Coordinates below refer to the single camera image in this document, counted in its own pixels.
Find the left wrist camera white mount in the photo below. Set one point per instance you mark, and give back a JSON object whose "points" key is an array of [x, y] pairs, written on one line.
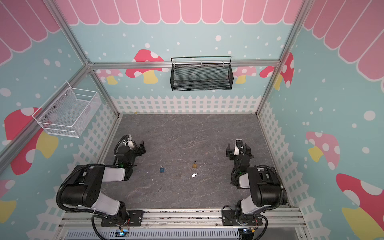
{"points": [[128, 141]]}

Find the white mesh wall basket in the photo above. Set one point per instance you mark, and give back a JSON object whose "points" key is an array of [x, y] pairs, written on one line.
{"points": [[69, 113]]}

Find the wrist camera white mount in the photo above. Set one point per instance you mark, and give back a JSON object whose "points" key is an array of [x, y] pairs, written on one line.
{"points": [[239, 147], [128, 141]]}

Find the grey vented cable duct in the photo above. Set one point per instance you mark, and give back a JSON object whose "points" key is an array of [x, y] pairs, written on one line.
{"points": [[171, 234]]}

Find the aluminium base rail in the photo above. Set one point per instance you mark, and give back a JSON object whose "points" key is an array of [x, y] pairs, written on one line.
{"points": [[189, 219]]}

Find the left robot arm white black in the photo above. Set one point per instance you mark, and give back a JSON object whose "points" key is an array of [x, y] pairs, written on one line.
{"points": [[81, 190]]}

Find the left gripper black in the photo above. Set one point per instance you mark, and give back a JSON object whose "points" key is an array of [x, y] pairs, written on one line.
{"points": [[137, 148]]}

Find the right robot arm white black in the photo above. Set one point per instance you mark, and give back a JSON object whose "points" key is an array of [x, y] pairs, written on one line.
{"points": [[266, 187]]}

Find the black mesh wall basket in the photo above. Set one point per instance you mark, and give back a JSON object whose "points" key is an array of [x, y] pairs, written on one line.
{"points": [[206, 73]]}

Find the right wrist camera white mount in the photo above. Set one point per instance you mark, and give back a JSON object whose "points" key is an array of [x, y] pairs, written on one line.
{"points": [[239, 147]]}

